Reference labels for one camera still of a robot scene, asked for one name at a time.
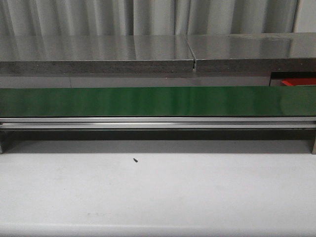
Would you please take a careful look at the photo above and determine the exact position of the green conveyor belt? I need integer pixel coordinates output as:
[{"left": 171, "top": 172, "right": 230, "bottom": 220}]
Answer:
[{"left": 0, "top": 86, "right": 316, "bottom": 118}]

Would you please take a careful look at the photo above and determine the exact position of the grey left table slab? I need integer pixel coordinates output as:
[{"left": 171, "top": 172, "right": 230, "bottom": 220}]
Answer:
[{"left": 0, "top": 36, "right": 194, "bottom": 75}]

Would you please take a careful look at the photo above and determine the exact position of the grey table slab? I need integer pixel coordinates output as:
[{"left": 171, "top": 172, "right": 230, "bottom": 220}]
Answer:
[
  {"left": 187, "top": 33, "right": 316, "bottom": 74},
  {"left": 0, "top": 36, "right": 194, "bottom": 75}
]

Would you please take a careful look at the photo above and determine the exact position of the grey right table slab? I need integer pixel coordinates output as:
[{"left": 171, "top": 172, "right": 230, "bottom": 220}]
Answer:
[{"left": 187, "top": 33, "right": 316, "bottom": 74}]

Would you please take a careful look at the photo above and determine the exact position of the red plastic tray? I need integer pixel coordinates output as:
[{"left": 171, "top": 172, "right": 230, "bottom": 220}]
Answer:
[{"left": 281, "top": 78, "right": 316, "bottom": 86}]

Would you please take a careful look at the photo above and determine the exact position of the right conveyor support leg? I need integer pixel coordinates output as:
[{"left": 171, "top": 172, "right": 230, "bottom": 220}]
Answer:
[{"left": 311, "top": 129, "right": 316, "bottom": 155}]

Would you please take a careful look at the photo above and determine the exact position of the grey pleated curtain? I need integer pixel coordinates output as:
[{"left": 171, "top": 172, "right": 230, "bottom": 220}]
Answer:
[{"left": 0, "top": 0, "right": 299, "bottom": 36}]

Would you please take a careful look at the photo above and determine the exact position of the aluminium conveyor frame rail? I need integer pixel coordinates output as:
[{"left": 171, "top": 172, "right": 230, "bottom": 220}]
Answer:
[{"left": 0, "top": 117, "right": 316, "bottom": 130}]

